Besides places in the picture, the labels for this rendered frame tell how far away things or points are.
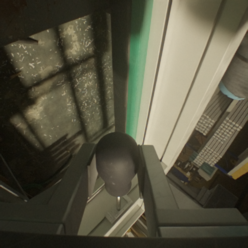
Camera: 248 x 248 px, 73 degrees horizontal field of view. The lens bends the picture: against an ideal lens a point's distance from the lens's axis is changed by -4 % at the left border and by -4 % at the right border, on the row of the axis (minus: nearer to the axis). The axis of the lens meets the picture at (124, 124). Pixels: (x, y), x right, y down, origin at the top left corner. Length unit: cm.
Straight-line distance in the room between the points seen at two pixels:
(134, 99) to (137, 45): 7
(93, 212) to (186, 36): 28
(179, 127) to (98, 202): 18
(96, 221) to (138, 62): 25
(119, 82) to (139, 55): 5
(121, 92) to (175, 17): 11
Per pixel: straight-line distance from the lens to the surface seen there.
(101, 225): 32
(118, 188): 16
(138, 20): 18
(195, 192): 45
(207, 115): 443
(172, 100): 24
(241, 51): 79
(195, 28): 19
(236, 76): 82
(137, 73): 21
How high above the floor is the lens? 97
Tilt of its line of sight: 25 degrees down
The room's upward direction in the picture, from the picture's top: 128 degrees clockwise
